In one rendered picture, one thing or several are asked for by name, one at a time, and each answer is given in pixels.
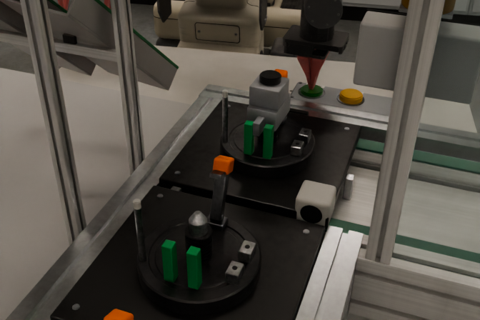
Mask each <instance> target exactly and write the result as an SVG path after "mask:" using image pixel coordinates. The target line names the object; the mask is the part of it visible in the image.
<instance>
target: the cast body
mask: <svg viewBox="0 0 480 320"><path fill-rule="evenodd" d="M290 101H291V94H290V93H289V79H288V78H285V77H281V74H280V73H279V72H277V71H274V70H266V71H263V72H261V73H260V74H259V75H258V77H257V78H256V79H255V80H254V82H253V83H252V84H251V85H250V87H249V106H248V107H247V120H249V121H253V135H254V136H260V134H261V133H262V131H263V130H264V127H265V125H266V124H271V125H274V131H276V130H277V129H278V127H279V125H280V124H281V122H282V121H283V120H284V118H285V117H286V115H287V114H288V112H289V110H290Z"/></svg>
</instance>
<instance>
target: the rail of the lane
mask: <svg viewBox="0 0 480 320"><path fill-rule="evenodd" d="M224 89H226V90H228V101H234V102H238V103H242V104H249V91H244V90H240V89H233V88H229V87H224V86H217V85H212V84H208V85H207V86H206V87H205V88H204V90H203V91H202V92H201V93H200V94H199V96H207V97H210V101H212V100H213V98H215V99H222V91H223V90H224ZM289 112H291V113H295V114H303V115H307V116H314V117H318V118H323V119H329V120H334V121H340V122H345V123H349V124H356V125H360V126H361V134H360V137H359V138H360V139H366V140H369V141H376V142H380V143H385V139H386V131H387V126H388V122H389V116H382V115H378V114H371V113H366V112H362V111H355V110H351V109H343V108H339V107H335V106H327V105H323V104H315V103H311V102H307V101H299V100H296V99H291V101H290V110H289Z"/></svg>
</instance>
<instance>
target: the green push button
mask: <svg viewBox="0 0 480 320"><path fill-rule="evenodd" d="M301 93H302V94H303V95H304V96H309V97H317V96H321V95H322V94H323V89H322V88H321V87H320V86H318V85H316V84H315V87H314V89H309V85H308V84H307V85H304V86H302V87H301Z"/></svg>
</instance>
